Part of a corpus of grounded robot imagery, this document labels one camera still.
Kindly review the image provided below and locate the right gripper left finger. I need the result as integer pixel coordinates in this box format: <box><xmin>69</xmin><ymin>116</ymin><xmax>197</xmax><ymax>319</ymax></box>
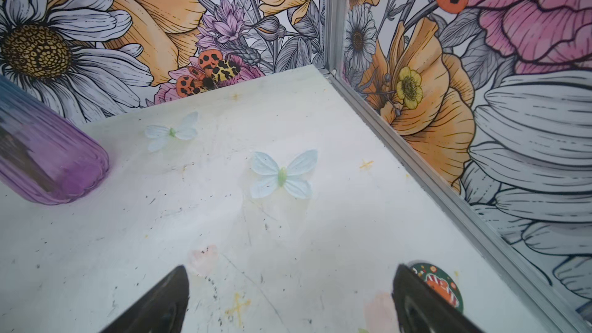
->
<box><xmin>102</xmin><ymin>265</ymin><xmax>190</xmax><ymax>333</ymax></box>

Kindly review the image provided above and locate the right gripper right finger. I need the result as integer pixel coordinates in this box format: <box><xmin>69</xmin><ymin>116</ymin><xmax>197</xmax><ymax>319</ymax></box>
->
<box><xmin>392</xmin><ymin>264</ymin><xmax>483</xmax><ymax>333</ymax></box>

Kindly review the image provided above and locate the blue purple glass vase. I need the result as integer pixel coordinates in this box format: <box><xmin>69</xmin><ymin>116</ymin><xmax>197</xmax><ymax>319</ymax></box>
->
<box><xmin>1</xmin><ymin>76</ymin><xmax>109</xmax><ymax>205</ymax></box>

